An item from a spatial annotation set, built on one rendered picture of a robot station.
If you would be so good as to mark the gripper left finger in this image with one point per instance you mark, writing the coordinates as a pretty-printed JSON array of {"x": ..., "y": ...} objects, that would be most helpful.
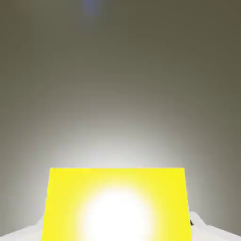
[{"x": 28, "y": 233}]

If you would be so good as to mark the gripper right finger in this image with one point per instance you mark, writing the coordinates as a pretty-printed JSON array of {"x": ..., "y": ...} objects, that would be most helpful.
[{"x": 209, "y": 231}]

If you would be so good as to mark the small yellow cube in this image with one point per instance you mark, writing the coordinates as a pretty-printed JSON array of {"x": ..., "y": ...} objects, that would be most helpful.
[{"x": 64, "y": 197}]

